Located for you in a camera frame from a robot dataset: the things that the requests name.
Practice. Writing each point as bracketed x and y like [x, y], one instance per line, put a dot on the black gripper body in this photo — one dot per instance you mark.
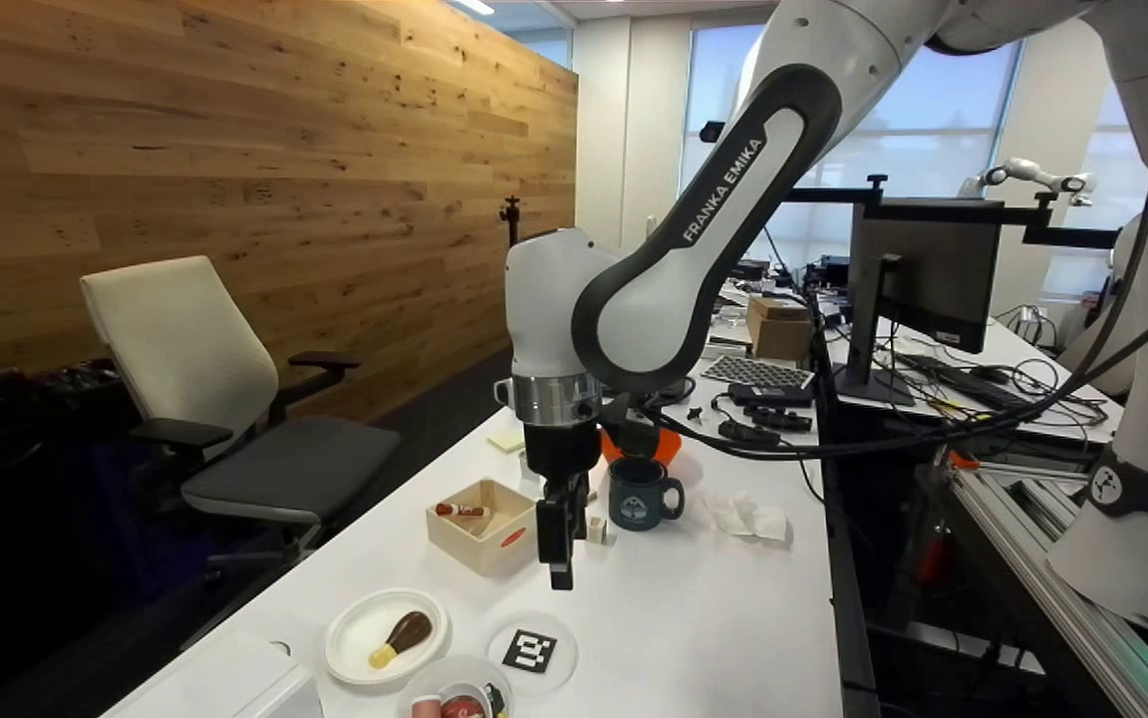
[560, 451]

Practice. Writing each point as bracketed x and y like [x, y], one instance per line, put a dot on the white lid with marker tag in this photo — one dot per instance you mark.
[533, 651]

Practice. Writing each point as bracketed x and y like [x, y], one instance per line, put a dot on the clear round container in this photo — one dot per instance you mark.
[455, 700]

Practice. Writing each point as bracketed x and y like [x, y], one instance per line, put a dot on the yellow sticky note pad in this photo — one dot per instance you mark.
[504, 439]

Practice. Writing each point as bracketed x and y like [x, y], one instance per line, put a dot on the dark blue mug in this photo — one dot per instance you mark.
[638, 502]

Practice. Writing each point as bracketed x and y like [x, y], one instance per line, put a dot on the orange bowl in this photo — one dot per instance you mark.
[658, 445]

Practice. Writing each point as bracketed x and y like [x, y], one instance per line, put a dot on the brown toy chicken drumstick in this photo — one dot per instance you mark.
[405, 635]

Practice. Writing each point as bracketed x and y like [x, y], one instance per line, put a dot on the white crumpled tissue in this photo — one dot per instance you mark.
[759, 519]

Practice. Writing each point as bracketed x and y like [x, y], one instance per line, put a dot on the black keyboard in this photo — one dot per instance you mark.
[759, 373]

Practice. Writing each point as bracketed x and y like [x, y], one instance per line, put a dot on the white round plate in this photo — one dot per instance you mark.
[357, 644]

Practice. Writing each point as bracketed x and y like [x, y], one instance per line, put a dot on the black tripod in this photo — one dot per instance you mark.
[512, 225]

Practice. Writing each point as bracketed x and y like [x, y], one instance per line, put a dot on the brown cardboard box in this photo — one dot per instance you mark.
[785, 328]

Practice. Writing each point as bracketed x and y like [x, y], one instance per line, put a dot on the white grey office chair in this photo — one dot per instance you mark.
[189, 345]

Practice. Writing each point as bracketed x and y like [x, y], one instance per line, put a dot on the black computer monitor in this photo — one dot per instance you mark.
[925, 281]

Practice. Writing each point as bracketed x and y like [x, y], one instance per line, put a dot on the aluminium rail frame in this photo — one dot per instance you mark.
[1066, 624]

